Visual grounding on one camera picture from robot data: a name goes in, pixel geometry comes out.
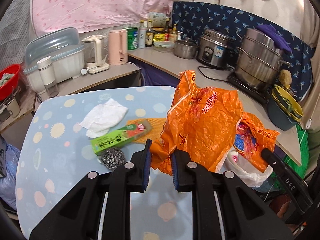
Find pink white paper cup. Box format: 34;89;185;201
226;151;239;165

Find steel wool scrubber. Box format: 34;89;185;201
98;147;126;171

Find green wasabi box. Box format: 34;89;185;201
91;121;148;155

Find white tissue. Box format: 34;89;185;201
80;98;128;139

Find orange plastic bag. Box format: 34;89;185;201
150;70;279;174

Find orange mesh cloth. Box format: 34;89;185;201
126;118;166;144

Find white lined trash bin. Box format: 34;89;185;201
224;154;273;187

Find green plastic bag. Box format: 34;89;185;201
283;125;311;179

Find yellow blue stacked basins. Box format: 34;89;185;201
266;85;304;131

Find black induction cooker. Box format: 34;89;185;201
227;73;271;106

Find brown loofah sponge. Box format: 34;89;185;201
278;69;292;88

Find large steel steamer pot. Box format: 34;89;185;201
235;28;290;90

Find purple cloth on pot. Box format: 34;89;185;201
256;24;292;53

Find white cylindrical tumbler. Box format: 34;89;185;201
37;56;59;98

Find red plastic basin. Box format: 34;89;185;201
0;64;21;101

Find silver rice cooker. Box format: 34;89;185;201
196;29;235;70

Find pink electric kettle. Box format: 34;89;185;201
108;29;128;66

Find white dish storage box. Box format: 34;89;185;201
23;27;85;94

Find white glass kettle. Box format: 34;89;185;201
81;34;110;75

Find small steel pot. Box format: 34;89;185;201
174;40;198;60

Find green tin can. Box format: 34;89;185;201
124;27;138;50

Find white bottle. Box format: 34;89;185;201
138;27;147;49

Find dark soy sauce bottle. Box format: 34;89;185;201
145;20;153;47

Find navy patterned cloth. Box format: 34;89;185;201
172;2;315;101

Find pink dotted curtain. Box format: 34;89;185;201
30;0;174;36

